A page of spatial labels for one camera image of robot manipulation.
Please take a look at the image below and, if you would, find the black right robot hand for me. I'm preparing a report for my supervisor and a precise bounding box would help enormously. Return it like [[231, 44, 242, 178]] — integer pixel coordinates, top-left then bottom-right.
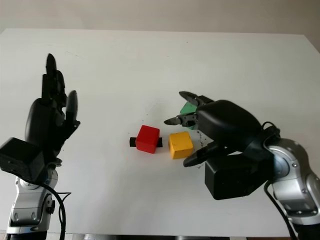
[[163, 91, 263, 168]]

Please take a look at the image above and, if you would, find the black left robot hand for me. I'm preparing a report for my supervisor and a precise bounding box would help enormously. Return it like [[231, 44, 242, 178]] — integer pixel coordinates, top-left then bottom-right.
[[24, 53, 81, 167]]

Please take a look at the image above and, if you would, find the green cube block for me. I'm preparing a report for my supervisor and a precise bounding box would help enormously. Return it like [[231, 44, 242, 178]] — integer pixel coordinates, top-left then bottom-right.
[[179, 101, 200, 131]]

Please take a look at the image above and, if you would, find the yellow cube block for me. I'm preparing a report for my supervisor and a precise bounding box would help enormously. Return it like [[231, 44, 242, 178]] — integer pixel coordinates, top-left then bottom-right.
[[168, 131, 195, 160]]

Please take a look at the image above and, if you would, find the red cube block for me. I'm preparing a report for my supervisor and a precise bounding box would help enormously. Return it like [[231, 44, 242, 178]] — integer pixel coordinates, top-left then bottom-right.
[[135, 125, 161, 154]]

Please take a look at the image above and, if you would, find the black tape strip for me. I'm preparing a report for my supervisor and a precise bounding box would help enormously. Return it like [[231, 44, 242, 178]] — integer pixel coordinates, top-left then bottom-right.
[[129, 136, 164, 148]]

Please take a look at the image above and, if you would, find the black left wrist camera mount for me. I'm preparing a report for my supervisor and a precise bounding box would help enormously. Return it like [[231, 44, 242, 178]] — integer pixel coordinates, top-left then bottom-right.
[[0, 137, 46, 184]]

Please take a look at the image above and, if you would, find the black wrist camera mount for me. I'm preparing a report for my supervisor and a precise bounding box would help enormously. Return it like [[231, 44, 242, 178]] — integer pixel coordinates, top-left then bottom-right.
[[0, 137, 46, 184], [204, 151, 270, 201]]

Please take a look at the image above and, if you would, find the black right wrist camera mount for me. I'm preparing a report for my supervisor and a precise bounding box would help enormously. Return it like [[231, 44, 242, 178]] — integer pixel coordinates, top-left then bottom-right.
[[204, 151, 270, 201]]

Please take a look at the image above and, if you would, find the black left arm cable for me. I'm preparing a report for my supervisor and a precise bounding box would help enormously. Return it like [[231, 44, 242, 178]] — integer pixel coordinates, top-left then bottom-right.
[[32, 181, 72, 240]]

